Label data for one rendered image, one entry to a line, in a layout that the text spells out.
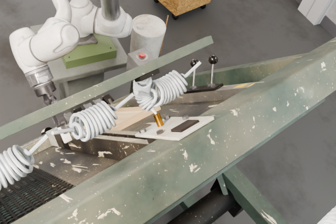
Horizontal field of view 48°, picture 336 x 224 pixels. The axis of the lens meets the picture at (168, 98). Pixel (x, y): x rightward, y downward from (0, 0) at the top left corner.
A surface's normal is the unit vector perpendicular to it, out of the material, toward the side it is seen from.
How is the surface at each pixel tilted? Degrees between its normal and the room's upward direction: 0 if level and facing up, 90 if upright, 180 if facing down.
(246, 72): 90
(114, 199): 40
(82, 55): 1
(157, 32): 0
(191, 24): 0
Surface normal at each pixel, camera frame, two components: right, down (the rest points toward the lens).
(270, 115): 0.52, -0.05
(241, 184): 0.17, -0.63
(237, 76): -0.77, 0.40
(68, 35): 0.81, -0.09
